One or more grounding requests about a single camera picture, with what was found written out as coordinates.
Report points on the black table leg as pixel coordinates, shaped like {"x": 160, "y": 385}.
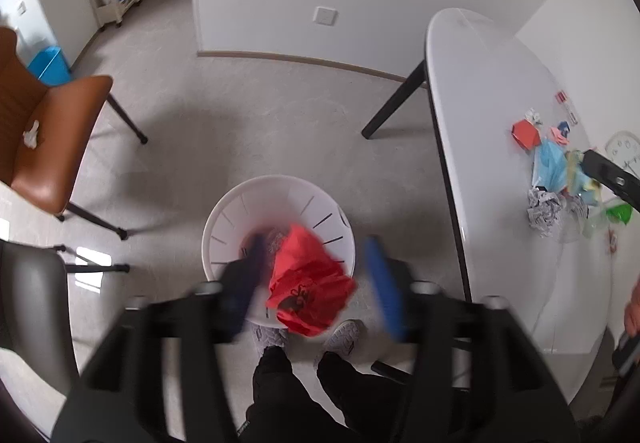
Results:
{"x": 395, "y": 98}
{"x": 390, "y": 370}

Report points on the white wall socket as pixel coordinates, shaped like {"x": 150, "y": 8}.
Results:
{"x": 325, "y": 15}

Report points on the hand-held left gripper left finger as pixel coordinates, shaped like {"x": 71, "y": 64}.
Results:
{"x": 249, "y": 275}

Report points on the person's right hand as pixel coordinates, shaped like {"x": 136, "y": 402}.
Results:
{"x": 633, "y": 308}

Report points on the clear plastic wrap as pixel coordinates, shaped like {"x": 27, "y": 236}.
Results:
{"x": 585, "y": 228}

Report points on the white round clock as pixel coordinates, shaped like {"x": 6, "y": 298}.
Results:
{"x": 622, "y": 148}

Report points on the person's shoe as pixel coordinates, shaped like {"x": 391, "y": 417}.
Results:
{"x": 342, "y": 335}
{"x": 270, "y": 338}

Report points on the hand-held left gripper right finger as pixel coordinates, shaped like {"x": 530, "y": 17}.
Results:
{"x": 385, "y": 290}

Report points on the brown wooden chair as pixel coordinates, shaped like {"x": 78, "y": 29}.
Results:
{"x": 55, "y": 133}

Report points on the dark blue speckled cloth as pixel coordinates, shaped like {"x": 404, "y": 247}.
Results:
{"x": 564, "y": 126}

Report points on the person's left shoe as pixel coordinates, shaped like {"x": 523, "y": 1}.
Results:
{"x": 270, "y": 338}

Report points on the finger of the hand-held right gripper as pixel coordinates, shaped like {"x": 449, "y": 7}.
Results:
{"x": 610, "y": 178}

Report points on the green wrapper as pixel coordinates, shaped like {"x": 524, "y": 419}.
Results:
{"x": 620, "y": 214}

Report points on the red plastic bag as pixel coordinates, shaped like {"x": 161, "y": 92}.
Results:
{"x": 305, "y": 273}

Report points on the small crumpled white paper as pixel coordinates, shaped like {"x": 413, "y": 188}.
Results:
{"x": 533, "y": 115}

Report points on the yellow blue snack wrapper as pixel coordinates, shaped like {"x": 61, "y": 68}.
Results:
{"x": 580, "y": 180}

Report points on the light blue plastic bag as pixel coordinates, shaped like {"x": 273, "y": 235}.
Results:
{"x": 550, "y": 165}

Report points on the red folded paper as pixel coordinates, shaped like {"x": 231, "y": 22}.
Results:
{"x": 525, "y": 134}

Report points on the grey chair with black legs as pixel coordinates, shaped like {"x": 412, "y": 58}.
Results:
{"x": 30, "y": 298}

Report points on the red white small packet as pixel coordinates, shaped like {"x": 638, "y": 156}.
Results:
{"x": 561, "y": 96}

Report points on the pink paper scrap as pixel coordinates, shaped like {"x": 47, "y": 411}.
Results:
{"x": 557, "y": 137}

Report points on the blue plastic storage box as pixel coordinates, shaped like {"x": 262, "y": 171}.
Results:
{"x": 49, "y": 65}

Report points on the white slotted waste bin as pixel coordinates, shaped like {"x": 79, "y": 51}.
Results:
{"x": 270, "y": 198}

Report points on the person's right leg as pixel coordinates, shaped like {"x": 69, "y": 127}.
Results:
{"x": 360, "y": 393}

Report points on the crumpled newspaper ball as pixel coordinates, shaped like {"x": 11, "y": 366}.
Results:
{"x": 545, "y": 213}

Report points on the crumpled white tissue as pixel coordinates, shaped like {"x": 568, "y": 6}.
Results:
{"x": 31, "y": 134}

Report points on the person's right shoe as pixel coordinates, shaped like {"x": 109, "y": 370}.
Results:
{"x": 342, "y": 335}

